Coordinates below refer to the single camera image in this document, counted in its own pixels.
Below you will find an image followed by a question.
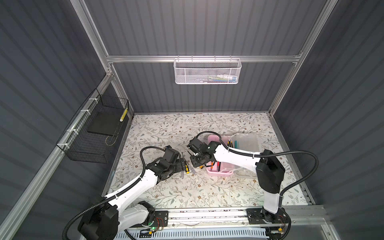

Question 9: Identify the yellow tube in basket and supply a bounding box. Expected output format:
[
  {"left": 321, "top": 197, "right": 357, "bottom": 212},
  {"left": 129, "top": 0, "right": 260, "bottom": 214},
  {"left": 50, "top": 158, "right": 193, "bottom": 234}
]
[{"left": 120, "top": 108, "right": 129, "bottom": 122}]

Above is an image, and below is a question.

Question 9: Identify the black yellow screwdriver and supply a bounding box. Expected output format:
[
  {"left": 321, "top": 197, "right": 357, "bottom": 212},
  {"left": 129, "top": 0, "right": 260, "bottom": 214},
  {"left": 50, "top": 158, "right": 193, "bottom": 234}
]
[{"left": 183, "top": 160, "right": 190, "bottom": 174}]

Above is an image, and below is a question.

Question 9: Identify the white wire mesh basket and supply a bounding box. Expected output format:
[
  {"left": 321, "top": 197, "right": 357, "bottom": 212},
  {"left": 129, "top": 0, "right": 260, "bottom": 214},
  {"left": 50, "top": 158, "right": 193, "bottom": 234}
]
[{"left": 173, "top": 57, "right": 242, "bottom": 85}]

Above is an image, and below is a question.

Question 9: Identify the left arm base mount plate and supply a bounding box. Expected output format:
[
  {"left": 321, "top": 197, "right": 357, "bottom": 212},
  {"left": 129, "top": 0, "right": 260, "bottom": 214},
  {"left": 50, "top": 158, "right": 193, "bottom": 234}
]
[{"left": 139, "top": 210, "right": 169, "bottom": 227}]

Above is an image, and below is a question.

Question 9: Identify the black pad in basket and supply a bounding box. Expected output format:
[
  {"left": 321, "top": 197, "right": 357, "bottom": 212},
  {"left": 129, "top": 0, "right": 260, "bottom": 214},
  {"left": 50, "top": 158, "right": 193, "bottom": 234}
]
[{"left": 87, "top": 112, "right": 120, "bottom": 137}]

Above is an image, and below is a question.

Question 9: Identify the clear handled screwdriver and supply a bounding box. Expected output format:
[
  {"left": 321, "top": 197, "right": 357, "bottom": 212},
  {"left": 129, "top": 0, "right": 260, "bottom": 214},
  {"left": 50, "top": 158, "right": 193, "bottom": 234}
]
[
  {"left": 190, "top": 167, "right": 197, "bottom": 174},
  {"left": 180, "top": 153, "right": 185, "bottom": 180}
]

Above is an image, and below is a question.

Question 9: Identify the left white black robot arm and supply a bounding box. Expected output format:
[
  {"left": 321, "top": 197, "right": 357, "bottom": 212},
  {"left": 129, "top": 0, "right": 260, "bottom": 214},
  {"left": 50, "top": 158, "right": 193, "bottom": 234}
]
[{"left": 78, "top": 146, "right": 185, "bottom": 240}]

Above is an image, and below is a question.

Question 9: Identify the black wire basket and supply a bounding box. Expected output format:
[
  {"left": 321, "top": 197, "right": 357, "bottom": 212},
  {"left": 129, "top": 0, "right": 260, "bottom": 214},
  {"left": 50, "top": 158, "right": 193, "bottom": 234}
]
[{"left": 57, "top": 91, "right": 130, "bottom": 164}]

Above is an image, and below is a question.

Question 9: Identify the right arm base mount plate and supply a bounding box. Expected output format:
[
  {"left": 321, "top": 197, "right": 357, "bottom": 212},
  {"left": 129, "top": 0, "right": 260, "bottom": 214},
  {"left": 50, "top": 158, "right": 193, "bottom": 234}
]
[{"left": 246, "top": 208, "right": 290, "bottom": 225}]

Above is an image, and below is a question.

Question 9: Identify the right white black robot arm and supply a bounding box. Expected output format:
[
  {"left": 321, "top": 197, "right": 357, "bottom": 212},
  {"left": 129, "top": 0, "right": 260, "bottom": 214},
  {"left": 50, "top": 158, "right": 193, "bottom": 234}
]
[{"left": 187, "top": 137, "right": 286, "bottom": 215}]

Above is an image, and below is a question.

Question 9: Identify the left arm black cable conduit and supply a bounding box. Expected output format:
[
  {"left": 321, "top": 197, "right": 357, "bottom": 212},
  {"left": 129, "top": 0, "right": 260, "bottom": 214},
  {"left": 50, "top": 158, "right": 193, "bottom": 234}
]
[{"left": 61, "top": 146, "right": 167, "bottom": 240}]

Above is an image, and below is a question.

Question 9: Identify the pink plastic tool box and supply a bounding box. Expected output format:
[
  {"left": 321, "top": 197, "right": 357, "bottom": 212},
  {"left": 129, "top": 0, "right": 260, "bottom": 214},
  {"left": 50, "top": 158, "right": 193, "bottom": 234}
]
[{"left": 206, "top": 133, "right": 261, "bottom": 179}]

